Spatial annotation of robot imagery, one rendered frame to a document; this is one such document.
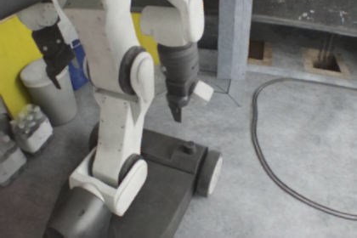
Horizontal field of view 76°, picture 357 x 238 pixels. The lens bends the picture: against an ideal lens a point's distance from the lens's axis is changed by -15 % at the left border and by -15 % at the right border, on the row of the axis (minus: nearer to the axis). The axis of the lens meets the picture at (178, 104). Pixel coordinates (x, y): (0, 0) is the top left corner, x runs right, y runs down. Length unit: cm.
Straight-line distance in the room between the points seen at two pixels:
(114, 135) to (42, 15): 41
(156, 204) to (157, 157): 20
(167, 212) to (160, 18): 65
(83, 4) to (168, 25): 23
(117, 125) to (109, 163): 13
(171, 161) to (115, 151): 28
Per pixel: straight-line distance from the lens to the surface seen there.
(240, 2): 158
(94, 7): 63
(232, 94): 167
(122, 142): 82
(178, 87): 61
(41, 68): 171
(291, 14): 177
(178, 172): 103
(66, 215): 79
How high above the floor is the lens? 99
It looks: 38 degrees down
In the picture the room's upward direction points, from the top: 3 degrees counter-clockwise
